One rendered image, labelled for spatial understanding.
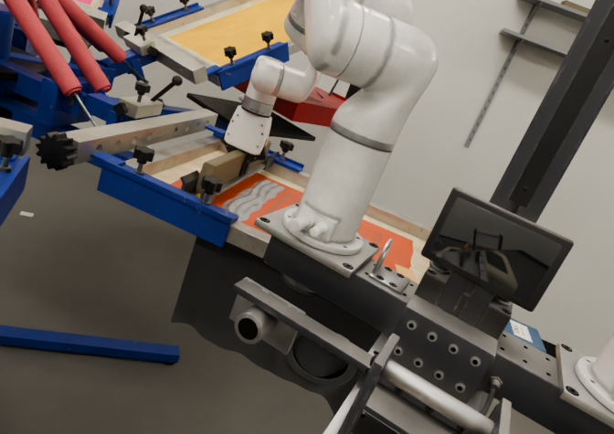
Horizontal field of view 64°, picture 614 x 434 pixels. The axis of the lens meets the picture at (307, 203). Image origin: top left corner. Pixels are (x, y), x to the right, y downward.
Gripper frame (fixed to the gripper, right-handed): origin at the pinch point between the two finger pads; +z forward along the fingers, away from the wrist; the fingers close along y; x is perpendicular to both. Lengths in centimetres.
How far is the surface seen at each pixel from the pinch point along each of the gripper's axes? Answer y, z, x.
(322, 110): -1, -6, 99
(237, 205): 6.4, 5.5, -11.0
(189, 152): -15.0, 3.1, 3.0
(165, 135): -21.9, 0.9, 1.0
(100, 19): -88, -11, 59
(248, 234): 15.7, 2.4, -29.7
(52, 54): -52, -10, -8
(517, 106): 90, -37, 200
